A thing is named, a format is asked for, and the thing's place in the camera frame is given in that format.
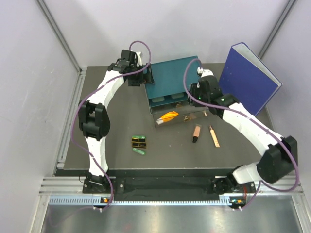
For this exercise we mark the teal drawer organizer box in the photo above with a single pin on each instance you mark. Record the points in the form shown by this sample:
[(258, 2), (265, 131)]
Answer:
[(168, 83)]

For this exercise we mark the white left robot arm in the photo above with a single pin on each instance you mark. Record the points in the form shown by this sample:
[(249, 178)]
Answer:
[(94, 120)]

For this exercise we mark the orange cosmetic tube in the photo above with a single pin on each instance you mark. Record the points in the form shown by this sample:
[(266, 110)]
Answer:
[(167, 117)]

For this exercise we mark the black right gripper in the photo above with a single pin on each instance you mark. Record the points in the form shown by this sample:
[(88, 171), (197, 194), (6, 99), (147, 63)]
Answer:
[(195, 89)]

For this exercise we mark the black gold eyeshadow palette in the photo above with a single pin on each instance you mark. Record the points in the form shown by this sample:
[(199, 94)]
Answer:
[(138, 142)]

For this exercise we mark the grey slotted cable duct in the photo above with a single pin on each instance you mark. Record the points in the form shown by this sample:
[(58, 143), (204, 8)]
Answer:
[(100, 201)]

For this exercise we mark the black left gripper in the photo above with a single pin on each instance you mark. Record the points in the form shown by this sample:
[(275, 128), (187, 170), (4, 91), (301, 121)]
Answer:
[(136, 83)]

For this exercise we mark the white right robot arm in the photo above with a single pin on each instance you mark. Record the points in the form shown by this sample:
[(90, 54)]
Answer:
[(278, 153)]

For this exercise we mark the blue ring binder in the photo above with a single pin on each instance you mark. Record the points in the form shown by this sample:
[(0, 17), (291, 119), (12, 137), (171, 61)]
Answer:
[(246, 77)]

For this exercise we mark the green mascara tube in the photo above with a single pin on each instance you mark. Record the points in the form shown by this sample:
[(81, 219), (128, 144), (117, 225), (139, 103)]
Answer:
[(138, 151), (139, 136)]

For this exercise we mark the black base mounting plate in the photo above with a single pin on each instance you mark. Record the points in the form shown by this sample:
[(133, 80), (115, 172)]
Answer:
[(172, 184)]

